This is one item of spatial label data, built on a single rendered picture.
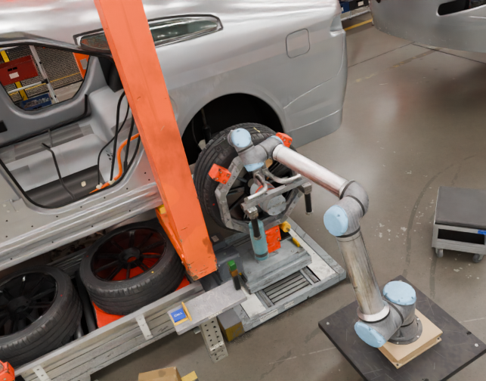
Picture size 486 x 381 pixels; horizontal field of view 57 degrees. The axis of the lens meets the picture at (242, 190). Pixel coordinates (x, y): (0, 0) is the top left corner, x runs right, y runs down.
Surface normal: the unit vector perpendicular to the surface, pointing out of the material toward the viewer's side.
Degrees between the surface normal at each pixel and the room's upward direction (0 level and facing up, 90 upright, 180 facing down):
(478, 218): 0
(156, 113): 90
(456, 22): 89
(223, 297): 0
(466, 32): 98
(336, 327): 0
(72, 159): 50
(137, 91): 90
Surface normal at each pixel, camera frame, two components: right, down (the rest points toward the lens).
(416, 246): -0.17, -0.80
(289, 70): 0.44, 0.46
